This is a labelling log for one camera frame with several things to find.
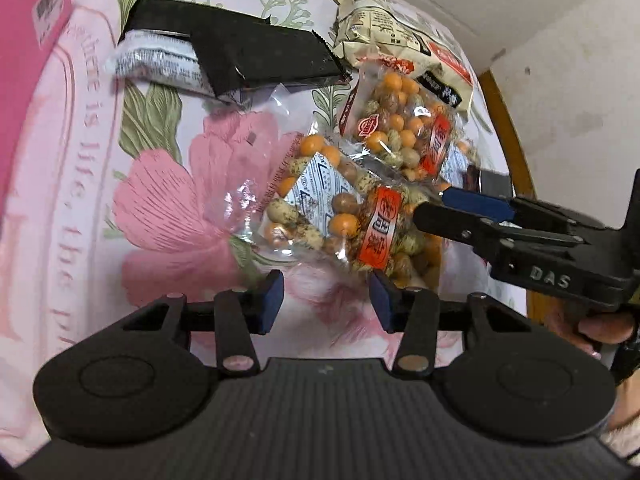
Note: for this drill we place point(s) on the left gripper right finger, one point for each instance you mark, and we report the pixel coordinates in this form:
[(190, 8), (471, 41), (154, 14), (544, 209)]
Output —
[(413, 313)]

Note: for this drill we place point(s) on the floral bed sheet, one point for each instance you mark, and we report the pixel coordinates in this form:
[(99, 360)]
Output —
[(112, 198)]

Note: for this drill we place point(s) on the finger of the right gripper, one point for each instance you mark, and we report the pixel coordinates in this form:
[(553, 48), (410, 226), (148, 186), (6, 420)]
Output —
[(482, 234), (493, 208)]

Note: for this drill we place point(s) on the clear nut snack bag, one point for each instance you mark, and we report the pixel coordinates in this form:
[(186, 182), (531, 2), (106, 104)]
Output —
[(291, 191)]

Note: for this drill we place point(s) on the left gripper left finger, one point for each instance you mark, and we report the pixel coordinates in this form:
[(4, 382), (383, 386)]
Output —
[(239, 315)]

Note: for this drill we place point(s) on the small black snack packet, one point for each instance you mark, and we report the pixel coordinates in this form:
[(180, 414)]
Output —
[(488, 182)]

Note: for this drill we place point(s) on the cream noodle snack bag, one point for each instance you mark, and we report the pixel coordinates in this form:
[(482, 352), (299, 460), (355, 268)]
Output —
[(376, 30)]

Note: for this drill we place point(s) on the pink storage box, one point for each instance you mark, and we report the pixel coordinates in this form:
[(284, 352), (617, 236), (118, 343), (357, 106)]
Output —
[(29, 29)]

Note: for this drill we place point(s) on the silver wrapped snack bar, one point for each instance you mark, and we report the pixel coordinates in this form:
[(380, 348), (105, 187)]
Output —
[(169, 60)]

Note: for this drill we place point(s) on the right hand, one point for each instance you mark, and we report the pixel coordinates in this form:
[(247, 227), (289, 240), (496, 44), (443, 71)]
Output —
[(602, 329)]

